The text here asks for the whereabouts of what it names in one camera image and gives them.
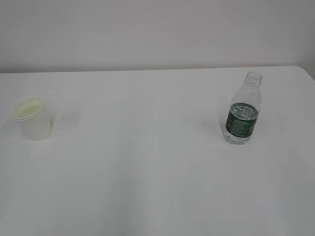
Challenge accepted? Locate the clear green-label water bottle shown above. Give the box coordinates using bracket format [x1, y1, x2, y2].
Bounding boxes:
[222, 71, 262, 145]

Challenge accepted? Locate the white paper cup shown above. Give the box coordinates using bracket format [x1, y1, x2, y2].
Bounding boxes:
[10, 96, 52, 141]

